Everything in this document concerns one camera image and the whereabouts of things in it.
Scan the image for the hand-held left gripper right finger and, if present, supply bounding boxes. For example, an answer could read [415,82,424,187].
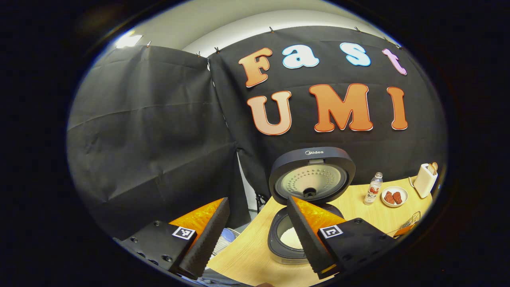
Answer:
[287,195,399,280]

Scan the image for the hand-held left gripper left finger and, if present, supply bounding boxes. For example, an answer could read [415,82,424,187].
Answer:
[114,197,231,280]

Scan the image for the white rice heap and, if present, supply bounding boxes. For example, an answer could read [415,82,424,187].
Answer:
[280,227,304,251]

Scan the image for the clear chopstick holder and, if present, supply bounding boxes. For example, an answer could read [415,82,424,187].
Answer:
[400,211,422,230]

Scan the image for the dark grey rice cooker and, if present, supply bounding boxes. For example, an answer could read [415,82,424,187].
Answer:
[268,147,356,265]

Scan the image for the white round plate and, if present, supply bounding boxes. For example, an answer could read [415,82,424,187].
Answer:
[381,186,408,208]

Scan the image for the small clear drink bottle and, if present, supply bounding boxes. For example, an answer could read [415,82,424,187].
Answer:
[364,172,383,206]

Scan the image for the white toaster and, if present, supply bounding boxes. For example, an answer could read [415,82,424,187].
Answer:
[413,163,439,199]

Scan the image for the black backdrop cloth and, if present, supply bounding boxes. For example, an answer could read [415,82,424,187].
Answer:
[67,26,447,240]

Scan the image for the white wire basket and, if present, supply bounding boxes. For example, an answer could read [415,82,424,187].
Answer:
[211,227,241,256]

